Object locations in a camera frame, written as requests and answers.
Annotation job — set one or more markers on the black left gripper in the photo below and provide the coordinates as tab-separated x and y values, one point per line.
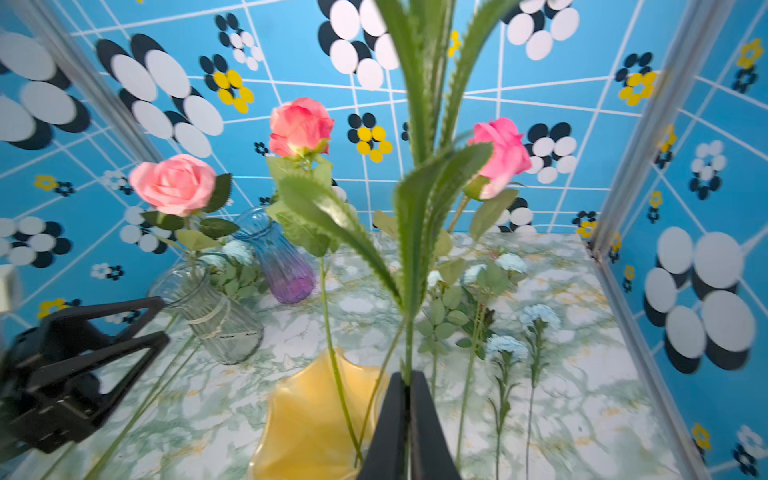
50	393

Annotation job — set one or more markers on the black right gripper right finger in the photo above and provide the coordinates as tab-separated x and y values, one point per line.
429	454

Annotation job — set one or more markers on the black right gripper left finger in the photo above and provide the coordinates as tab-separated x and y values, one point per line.
386	459

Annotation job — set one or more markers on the yellow ceramic vase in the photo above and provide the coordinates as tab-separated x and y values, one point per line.
306	434

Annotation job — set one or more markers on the clear glass vase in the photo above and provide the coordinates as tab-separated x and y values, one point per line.
228	331

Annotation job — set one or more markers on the light blue carnation stem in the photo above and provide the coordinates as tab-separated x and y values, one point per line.
505	352

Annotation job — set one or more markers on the light blue carnation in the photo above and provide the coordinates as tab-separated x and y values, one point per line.
536	319
420	32

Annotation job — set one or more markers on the blue purple ribbed glass vase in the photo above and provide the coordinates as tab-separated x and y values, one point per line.
289	276

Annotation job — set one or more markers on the coral pink rose stem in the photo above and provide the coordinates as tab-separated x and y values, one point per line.
311	214

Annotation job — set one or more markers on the magenta pink rose stem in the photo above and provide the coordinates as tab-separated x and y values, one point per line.
486	174

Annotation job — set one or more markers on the left aluminium corner post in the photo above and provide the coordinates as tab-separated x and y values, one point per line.
42	21

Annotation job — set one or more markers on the aluminium corner post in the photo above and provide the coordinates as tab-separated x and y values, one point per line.
647	238
42	21

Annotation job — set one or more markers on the right aluminium corner post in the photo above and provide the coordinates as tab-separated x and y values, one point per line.
647	238

